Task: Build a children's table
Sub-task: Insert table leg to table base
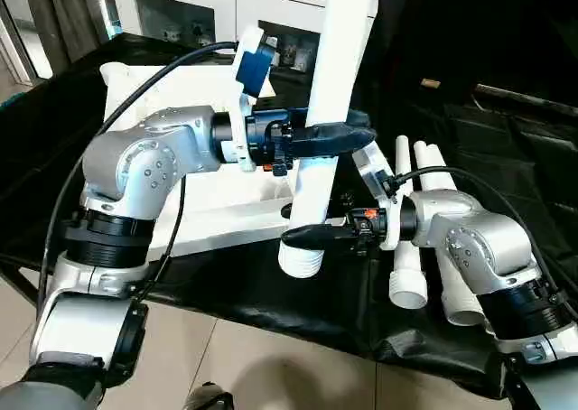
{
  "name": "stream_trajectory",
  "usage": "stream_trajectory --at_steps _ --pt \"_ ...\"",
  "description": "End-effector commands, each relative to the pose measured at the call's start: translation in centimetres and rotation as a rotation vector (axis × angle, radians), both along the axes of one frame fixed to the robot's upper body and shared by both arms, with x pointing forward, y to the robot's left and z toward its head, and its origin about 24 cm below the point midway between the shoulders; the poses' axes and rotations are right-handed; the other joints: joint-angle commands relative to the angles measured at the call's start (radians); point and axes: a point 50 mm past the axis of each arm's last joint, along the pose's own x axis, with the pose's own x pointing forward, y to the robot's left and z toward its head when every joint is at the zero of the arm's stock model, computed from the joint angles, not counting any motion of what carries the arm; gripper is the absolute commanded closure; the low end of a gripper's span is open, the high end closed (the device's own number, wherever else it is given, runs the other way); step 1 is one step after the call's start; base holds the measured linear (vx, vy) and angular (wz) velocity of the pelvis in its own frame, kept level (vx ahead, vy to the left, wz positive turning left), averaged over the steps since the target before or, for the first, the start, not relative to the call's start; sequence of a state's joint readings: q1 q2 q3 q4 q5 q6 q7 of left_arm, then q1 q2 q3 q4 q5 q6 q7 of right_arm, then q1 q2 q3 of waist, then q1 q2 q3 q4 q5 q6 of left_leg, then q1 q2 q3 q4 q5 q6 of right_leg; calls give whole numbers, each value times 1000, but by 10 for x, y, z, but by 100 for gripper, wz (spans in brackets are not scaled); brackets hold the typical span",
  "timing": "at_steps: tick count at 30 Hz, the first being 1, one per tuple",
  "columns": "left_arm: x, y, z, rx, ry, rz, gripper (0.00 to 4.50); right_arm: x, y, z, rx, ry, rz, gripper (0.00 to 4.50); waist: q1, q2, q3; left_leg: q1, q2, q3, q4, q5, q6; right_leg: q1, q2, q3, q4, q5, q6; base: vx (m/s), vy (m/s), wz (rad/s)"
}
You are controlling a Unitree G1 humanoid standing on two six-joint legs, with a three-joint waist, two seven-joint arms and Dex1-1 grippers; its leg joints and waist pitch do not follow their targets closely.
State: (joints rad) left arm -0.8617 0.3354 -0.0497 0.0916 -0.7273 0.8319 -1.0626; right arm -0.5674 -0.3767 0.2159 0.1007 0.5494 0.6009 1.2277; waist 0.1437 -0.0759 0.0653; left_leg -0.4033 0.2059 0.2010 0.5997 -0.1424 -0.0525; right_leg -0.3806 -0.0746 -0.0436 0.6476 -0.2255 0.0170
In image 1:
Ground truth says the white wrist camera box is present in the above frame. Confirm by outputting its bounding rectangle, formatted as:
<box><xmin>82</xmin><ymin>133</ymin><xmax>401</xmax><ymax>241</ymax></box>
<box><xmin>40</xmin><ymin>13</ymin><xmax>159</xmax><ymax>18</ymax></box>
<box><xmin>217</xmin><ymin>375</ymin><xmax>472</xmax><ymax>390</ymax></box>
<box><xmin>226</xmin><ymin>26</ymin><xmax>278</xmax><ymax>172</ymax></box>
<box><xmin>350</xmin><ymin>142</ymin><xmax>405</xmax><ymax>250</ymax></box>

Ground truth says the white plastic table top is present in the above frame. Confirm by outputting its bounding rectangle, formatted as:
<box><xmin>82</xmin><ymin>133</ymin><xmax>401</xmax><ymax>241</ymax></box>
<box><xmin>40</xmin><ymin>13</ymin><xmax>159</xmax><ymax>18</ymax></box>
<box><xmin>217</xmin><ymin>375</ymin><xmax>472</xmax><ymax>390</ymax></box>
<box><xmin>98</xmin><ymin>60</ymin><xmax>326</xmax><ymax>262</ymax></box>

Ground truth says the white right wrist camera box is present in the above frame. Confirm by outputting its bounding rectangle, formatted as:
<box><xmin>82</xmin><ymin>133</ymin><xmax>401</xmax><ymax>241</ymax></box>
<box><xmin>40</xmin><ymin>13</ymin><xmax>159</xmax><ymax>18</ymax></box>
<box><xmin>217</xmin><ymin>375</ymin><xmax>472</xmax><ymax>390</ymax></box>
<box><xmin>350</xmin><ymin>142</ymin><xmax>405</xmax><ymax>250</ymax></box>

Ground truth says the dark robot foot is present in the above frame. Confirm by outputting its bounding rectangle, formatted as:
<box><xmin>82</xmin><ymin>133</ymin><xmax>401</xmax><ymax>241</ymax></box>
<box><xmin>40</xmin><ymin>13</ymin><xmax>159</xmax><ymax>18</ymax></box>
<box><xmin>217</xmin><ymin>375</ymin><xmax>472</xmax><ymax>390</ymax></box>
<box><xmin>183</xmin><ymin>383</ymin><xmax>236</xmax><ymax>410</ymax></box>

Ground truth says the white bottle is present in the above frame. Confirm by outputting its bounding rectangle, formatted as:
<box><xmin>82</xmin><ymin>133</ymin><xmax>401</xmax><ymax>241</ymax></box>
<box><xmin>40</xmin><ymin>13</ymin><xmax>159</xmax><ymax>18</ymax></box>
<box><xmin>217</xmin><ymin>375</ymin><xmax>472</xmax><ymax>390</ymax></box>
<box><xmin>294</xmin><ymin>42</ymin><xmax>312</xmax><ymax>70</ymax></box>

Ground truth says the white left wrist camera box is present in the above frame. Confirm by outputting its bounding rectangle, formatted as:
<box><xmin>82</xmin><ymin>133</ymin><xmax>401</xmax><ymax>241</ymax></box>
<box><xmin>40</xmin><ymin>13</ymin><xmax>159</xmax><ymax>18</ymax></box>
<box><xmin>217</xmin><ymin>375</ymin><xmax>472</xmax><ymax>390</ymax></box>
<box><xmin>226</xmin><ymin>26</ymin><xmax>278</xmax><ymax>172</ymax></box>

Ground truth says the grey metal frame leg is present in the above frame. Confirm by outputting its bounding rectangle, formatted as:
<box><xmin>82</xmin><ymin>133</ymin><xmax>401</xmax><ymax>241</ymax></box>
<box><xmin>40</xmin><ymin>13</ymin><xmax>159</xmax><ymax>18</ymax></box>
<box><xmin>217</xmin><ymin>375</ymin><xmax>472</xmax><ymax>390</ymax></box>
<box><xmin>0</xmin><ymin>252</ymin><xmax>42</xmax><ymax>294</ymax></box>

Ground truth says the dark grey curtain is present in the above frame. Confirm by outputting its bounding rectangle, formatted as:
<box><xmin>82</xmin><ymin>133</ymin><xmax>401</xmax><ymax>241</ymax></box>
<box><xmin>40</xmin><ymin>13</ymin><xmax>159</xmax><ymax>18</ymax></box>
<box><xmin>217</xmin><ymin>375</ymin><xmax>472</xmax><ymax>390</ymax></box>
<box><xmin>23</xmin><ymin>0</ymin><xmax>114</xmax><ymax>72</ymax></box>

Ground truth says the dark metal rod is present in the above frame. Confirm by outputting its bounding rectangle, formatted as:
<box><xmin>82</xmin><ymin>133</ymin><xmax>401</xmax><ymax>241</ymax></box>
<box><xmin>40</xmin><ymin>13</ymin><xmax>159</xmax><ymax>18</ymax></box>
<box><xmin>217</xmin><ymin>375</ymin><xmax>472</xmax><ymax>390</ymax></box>
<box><xmin>474</xmin><ymin>83</ymin><xmax>578</xmax><ymax>117</ymax></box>

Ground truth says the black work mat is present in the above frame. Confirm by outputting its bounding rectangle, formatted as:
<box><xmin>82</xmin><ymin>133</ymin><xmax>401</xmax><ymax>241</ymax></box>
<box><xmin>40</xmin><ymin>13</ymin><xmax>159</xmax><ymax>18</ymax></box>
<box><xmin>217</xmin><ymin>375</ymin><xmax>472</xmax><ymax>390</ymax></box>
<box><xmin>0</xmin><ymin>31</ymin><xmax>578</xmax><ymax>402</ymax></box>

